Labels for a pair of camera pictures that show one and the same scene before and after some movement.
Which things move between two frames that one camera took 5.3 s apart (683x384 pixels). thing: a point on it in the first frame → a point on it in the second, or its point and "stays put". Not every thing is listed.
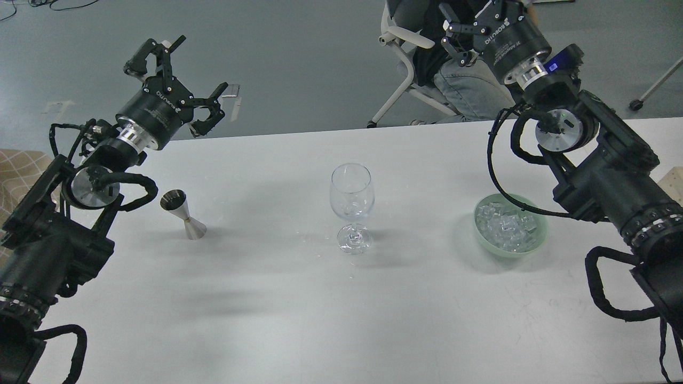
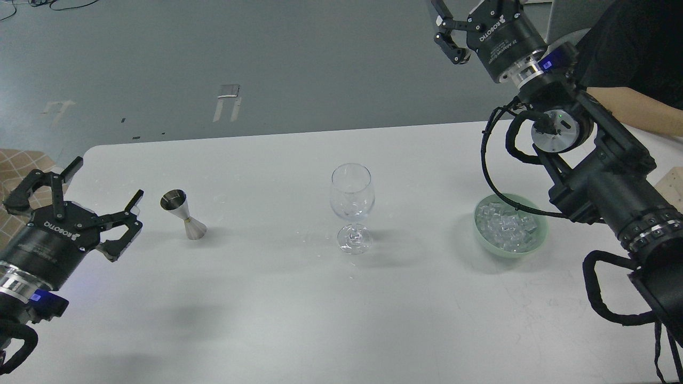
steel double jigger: [175, 200] stays put
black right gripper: [509, 34] stays put
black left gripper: [158, 113] → [49, 248]
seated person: [475, 92] → [631, 62]
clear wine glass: [352, 197] stays put
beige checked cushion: [19, 170] stays put
